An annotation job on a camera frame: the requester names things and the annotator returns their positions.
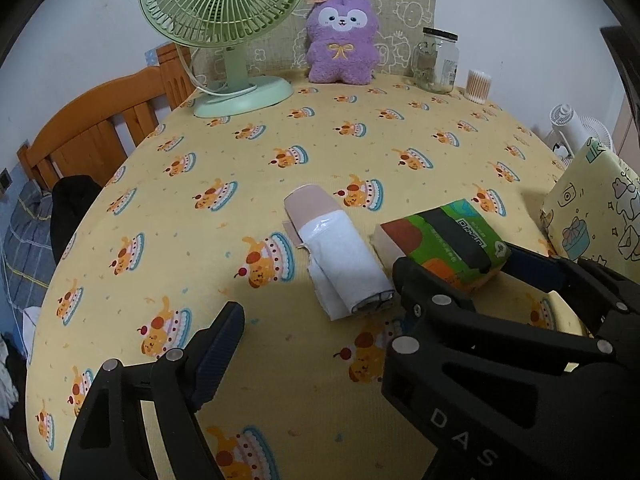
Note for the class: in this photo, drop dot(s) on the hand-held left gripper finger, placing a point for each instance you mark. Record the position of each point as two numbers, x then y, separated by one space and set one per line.
220 355

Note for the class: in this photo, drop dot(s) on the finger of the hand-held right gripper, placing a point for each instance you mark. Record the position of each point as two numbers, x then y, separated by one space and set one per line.
530 267
425 285

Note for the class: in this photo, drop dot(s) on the green tissue pack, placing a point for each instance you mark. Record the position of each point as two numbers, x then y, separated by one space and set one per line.
450 240

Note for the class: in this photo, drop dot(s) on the yellow cartoon fabric basket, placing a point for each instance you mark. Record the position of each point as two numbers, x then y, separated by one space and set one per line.
600 200

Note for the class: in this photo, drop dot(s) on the yellow printed tablecloth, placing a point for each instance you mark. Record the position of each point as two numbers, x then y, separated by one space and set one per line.
200 240

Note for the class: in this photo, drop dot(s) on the white standing fan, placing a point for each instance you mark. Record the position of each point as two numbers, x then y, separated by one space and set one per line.
575 127

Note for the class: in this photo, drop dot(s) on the pink door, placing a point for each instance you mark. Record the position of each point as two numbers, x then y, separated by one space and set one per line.
631 135

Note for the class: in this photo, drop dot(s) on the cotton swab container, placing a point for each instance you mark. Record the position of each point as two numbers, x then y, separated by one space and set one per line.
478 89

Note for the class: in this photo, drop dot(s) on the black cloth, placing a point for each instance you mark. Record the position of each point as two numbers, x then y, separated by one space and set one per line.
75 210

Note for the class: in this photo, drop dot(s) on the glass jar with lid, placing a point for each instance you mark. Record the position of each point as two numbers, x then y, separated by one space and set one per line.
446 67

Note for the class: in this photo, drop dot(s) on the small glass mug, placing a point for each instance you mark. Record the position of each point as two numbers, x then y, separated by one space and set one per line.
421 67

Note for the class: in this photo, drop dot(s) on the blue plaid blanket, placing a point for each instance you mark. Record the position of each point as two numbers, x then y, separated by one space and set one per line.
25 240

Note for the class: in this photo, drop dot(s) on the purple plush toy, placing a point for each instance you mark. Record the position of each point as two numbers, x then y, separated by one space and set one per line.
340 60

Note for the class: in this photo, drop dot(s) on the green desk fan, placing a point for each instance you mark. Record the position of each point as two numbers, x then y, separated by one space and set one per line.
220 5

